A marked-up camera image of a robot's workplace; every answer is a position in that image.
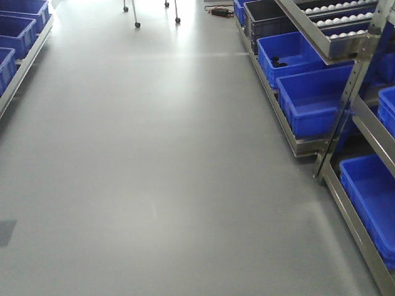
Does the blue bin with black parts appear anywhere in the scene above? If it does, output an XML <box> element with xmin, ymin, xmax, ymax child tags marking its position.
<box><xmin>257</xmin><ymin>31</ymin><xmax>325</xmax><ymax>89</ymax></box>

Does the blue bin lower shelf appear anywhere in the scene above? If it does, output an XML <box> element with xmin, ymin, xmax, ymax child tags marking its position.
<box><xmin>339</xmin><ymin>155</ymin><xmax>394</xmax><ymax>271</ymax></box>

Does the blue bin shelf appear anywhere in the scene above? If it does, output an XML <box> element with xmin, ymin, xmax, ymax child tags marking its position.
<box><xmin>339</xmin><ymin>155</ymin><xmax>394</xmax><ymax>271</ymax></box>
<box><xmin>1</xmin><ymin>15</ymin><xmax>37</xmax><ymax>59</ymax></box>

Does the blue bin left shelf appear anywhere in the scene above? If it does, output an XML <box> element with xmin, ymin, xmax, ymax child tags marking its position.
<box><xmin>1</xmin><ymin>15</ymin><xmax>37</xmax><ymax>59</ymax></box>

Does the blue floor bin middle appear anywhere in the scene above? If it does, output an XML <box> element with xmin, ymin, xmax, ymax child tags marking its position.
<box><xmin>276</xmin><ymin>65</ymin><xmax>352</xmax><ymax>139</ymax></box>

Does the dark grey bin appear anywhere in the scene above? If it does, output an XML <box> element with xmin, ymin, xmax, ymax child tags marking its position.
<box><xmin>243</xmin><ymin>0</ymin><xmax>297</xmax><ymax>55</ymax></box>

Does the steel flow rack frame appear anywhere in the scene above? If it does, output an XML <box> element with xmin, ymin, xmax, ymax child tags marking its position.
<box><xmin>234</xmin><ymin>0</ymin><xmax>394</xmax><ymax>295</ymax></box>

